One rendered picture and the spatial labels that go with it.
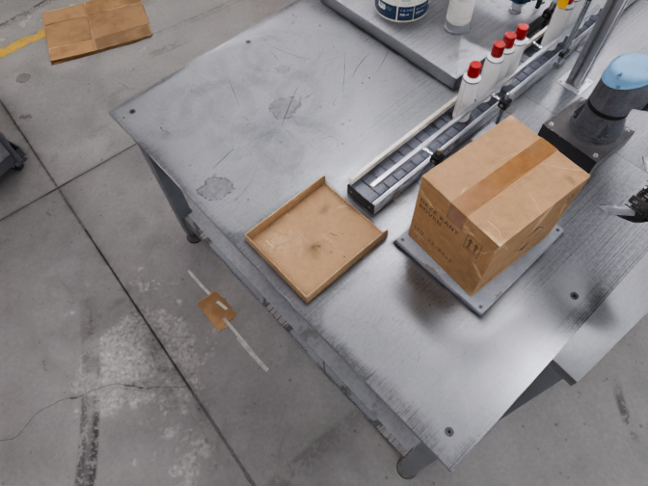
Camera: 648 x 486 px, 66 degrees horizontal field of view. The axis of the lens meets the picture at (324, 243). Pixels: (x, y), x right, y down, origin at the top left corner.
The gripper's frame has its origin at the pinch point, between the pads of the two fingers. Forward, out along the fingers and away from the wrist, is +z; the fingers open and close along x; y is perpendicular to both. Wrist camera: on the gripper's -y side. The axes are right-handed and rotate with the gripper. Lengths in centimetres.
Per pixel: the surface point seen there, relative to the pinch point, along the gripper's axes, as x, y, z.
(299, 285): 64, 55, 18
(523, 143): 4.1, 27.0, 9.8
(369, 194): 38, 40, 32
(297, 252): 59, 54, 27
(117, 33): 86, 83, 276
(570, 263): 24.0, -3.6, -2.7
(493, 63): -8.1, 17.7, 44.4
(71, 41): 103, 105, 279
